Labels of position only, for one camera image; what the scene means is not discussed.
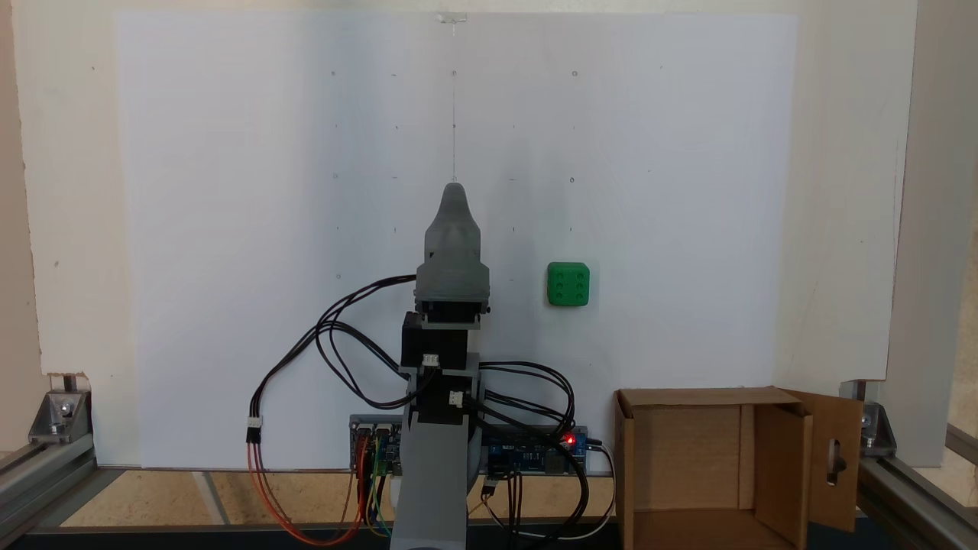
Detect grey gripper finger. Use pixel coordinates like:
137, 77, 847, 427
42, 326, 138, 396
424, 183, 483, 262

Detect green die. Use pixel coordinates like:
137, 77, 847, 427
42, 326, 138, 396
546, 262, 591, 308

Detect blue circuit board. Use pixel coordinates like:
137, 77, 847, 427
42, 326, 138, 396
480, 425, 591, 476

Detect white paper sheet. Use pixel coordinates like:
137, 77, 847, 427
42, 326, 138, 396
115, 11, 800, 470

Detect open cardboard box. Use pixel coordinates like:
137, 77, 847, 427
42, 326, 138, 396
614, 386, 865, 550

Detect black wrist cable bundle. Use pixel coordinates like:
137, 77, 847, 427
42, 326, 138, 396
315, 321, 419, 411

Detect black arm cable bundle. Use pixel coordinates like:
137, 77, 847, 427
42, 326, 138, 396
466, 361, 591, 539

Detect black three-wire cable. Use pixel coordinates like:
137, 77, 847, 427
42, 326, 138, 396
246, 275, 419, 445

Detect circuit board with jumper wires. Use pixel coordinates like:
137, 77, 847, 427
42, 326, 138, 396
349, 414, 404, 476

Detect coloured jumper wires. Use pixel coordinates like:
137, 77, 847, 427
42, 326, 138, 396
365, 434, 395, 540

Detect aluminium corner bracket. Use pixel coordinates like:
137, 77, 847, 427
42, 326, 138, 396
28, 388, 93, 445
859, 400, 899, 459

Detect aluminium frame rail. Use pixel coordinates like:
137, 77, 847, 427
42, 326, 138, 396
854, 425, 978, 550
0, 434, 99, 547

